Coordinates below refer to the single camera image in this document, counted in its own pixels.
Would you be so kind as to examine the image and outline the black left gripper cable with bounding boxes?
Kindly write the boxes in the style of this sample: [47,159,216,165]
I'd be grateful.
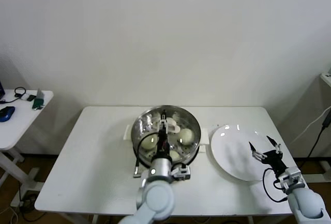
[132,131,160,178]

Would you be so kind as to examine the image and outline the black power cable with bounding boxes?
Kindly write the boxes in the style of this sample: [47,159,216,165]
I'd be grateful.
[307,110,331,159]

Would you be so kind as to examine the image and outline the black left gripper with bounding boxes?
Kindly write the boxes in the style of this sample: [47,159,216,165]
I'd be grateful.
[155,109,170,158]

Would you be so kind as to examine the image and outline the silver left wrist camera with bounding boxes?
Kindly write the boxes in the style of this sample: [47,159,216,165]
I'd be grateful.
[170,165,192,181]

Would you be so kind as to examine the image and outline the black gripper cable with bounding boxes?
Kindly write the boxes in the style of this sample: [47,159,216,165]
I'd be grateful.
[263,168,289,210]
[132,131,160,178]

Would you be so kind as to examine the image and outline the black looped cable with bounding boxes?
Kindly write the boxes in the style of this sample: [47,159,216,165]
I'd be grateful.
[14,86,28,98]

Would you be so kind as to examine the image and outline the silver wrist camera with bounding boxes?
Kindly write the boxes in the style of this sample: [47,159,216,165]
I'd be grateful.
[170,165,192,181]
[279,167,306,194]

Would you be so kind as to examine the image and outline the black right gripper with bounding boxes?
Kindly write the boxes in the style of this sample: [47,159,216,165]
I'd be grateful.
[248,135,289,176]

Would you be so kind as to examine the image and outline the white electric cooker base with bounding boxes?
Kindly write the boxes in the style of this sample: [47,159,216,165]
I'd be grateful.
[132,143,208,181]

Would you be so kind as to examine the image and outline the stainless steel steamer basket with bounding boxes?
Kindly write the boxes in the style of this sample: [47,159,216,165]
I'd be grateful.
[125,104,209,167]

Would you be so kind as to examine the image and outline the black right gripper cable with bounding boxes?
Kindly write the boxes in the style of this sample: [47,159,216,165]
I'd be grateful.
[263,168,289,210]

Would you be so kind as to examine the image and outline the white round plate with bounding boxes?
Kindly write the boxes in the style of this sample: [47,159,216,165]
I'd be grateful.
[210,124,276,183]

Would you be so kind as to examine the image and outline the glass pot lid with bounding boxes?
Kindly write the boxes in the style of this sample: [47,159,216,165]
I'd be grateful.
[130,104,202,163]

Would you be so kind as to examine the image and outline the blue computer mouse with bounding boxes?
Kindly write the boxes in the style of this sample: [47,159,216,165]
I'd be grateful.
[0,105,17,123]

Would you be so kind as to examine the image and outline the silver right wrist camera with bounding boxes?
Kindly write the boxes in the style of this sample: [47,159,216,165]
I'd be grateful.
[279,167,306,194]

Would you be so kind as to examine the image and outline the black floor cable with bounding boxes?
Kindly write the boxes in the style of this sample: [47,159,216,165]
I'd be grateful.
[19,194,40,222]

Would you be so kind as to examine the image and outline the white wall cable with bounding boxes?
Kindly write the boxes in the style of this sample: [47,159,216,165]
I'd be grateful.
[289,106,330,147]

